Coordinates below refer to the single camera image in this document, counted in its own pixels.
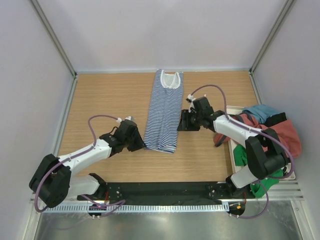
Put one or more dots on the slotted cable duct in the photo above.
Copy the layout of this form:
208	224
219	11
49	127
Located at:
88	207

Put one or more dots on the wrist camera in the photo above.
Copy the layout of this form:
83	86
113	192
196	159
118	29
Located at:
190	99
130	118

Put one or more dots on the blue white striped tank top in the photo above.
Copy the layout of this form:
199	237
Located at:
164	112

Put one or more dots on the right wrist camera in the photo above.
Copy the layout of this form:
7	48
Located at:
190	99

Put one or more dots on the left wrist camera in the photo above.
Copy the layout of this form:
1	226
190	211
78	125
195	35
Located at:
130	118

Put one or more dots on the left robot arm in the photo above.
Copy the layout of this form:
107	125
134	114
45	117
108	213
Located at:
56	177

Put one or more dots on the red tank top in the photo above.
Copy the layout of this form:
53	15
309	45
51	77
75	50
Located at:
285	130

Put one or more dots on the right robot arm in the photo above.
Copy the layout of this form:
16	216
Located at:
265	153

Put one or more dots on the green tank top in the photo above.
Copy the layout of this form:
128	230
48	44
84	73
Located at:
257	190

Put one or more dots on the white plastic tray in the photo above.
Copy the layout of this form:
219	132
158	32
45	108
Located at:
236	110

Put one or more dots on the teal tank top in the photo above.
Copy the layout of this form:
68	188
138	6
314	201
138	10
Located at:
261	112

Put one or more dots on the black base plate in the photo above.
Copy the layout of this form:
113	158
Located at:
172	193

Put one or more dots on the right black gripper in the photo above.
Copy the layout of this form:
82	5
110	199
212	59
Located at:
184	124

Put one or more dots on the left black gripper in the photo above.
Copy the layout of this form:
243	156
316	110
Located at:
139	143

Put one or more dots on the black tank top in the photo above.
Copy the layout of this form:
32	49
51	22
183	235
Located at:
275	119

